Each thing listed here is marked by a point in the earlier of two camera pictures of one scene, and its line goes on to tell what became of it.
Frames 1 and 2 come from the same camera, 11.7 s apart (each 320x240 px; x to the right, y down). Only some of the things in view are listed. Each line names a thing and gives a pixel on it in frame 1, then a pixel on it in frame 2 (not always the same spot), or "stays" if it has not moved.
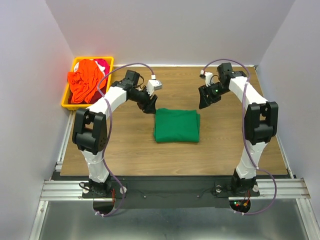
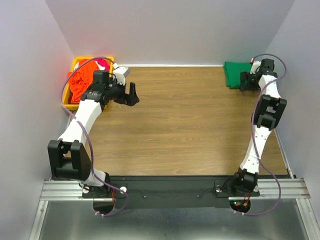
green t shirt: x=176 y=125 → x=232 y=70
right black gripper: x=204 y=101 → x=245 y=76
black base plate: x=169 y=192 stays
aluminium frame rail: x=59 y=190 stays
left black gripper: x=148 y=106 → x=130 y=99
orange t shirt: x=85 y=82 stays
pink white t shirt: x=103 y=65 stays
